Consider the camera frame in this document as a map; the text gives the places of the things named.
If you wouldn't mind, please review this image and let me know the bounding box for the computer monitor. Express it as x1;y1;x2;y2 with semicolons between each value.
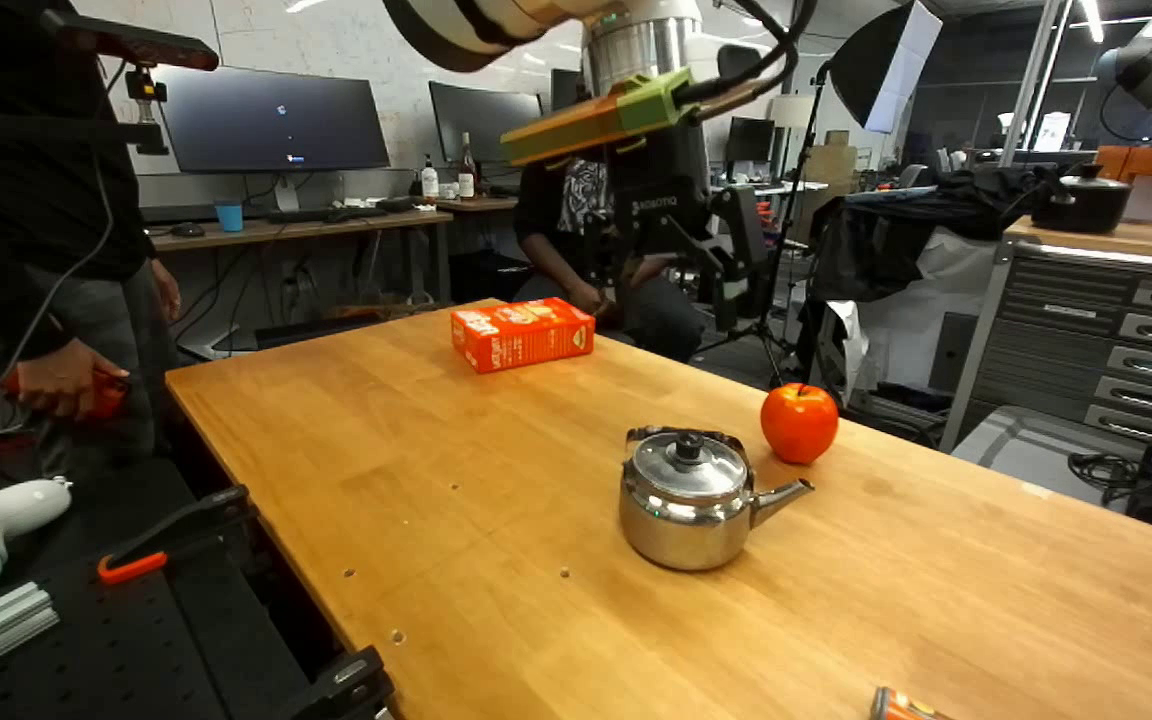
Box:
157;67;387;173

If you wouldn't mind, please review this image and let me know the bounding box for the black pot on cabinet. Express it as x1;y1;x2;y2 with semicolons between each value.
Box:
1030;175;1128;232

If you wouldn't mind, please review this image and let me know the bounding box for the grey drawer cabinet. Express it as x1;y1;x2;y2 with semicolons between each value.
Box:
943;222;1152;444

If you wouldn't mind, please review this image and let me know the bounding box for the grey plastic bin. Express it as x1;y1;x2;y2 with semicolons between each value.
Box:
954;405;1144;505

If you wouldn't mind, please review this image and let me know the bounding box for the orange handled clamp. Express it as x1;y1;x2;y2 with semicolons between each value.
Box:
94;488;246;589

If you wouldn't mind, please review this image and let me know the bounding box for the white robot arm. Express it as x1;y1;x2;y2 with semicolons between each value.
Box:
382;0;699;92

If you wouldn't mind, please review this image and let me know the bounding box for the steel kettle lid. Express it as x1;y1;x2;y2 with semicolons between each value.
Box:
629;428;748;501

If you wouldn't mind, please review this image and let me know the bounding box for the standing person in black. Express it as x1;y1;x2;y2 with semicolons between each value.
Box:
0;0;183;478

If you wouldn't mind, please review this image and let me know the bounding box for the red apple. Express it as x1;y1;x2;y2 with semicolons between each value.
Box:
759;383;840;467

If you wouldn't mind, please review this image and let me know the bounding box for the stainless steel kettle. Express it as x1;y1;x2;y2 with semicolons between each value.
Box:
620;426;811;574

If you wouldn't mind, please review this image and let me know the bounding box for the orange cracker box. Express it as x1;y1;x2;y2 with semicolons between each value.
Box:
446;295;595;373

